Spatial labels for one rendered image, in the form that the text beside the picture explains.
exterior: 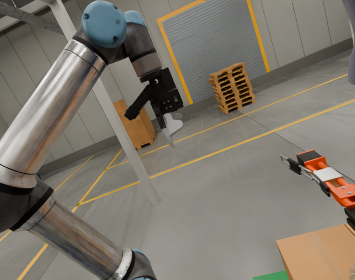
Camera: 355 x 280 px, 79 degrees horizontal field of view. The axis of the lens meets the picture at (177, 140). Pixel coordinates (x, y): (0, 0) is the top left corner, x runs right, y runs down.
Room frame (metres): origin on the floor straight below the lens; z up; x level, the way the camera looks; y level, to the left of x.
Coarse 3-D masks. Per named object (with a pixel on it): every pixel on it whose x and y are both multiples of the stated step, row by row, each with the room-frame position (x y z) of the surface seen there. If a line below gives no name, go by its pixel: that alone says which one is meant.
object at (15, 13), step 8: (0, 8) 5.77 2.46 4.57; (8, 8) 5.90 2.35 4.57; (16, 8) 6.09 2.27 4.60; (16, 16) 6.34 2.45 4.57; (24, 16) 6.49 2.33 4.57; (32, 16) 6.65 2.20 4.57; (40, 24) 7.27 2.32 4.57; (48, 24) 7.48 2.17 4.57; (56, 24) 7.81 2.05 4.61; (56, 32) 8.26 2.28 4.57
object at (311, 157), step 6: (312, 150) 0.78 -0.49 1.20; (300, 156) 0.78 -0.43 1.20; (306, 156) 0.76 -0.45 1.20; (312, 156) 0.74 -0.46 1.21; (318, 156) 0.73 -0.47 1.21; (300, 162) 0.77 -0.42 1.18; (306, 162) 0.72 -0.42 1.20; (312, 162) 0.72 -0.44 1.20; (324, 162) 0.71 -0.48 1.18; (318, 168) 0.71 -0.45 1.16
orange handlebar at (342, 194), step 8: (312, 168) 0.69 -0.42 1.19; (328, 184) 0.58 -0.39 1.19; (344, 184) 0.56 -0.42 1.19; (352, 184) 0.54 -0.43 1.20; (336, 192) 0.53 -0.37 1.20; (344, 192) 0.52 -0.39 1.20; (352, 192) 0.51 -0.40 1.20; (336, 200) 0.53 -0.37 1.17; (344, 200) 0.50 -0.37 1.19; (352, 200) 0.51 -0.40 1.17
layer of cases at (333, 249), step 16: (288, 240) 1.05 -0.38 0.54; (304, 240) 1.00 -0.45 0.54; (320, 240) 0.96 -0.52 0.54; (336, 240) 0.93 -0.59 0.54; (352, 240) 0.89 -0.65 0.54; (288, 256) 0.95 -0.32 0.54; (304, 256) 0.91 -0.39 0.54; (320, 256) 0.88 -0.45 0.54; (336, 256) 0.85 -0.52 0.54; (352, 256) 0.81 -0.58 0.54; (288, 272) 0.94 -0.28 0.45; (304, 272) 0.84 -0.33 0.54; (320, 272) 0.81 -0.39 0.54; (336, 272) 0.78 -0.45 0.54
